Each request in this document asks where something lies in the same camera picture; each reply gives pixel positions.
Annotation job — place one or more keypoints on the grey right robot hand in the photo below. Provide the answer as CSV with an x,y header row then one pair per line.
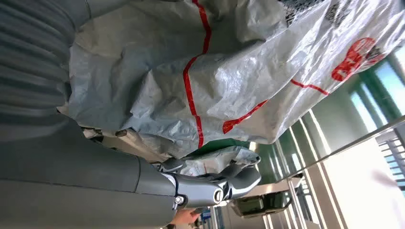
x,y
79,189

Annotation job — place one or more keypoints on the dark window frame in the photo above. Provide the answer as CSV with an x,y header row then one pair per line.
x,y
379,94

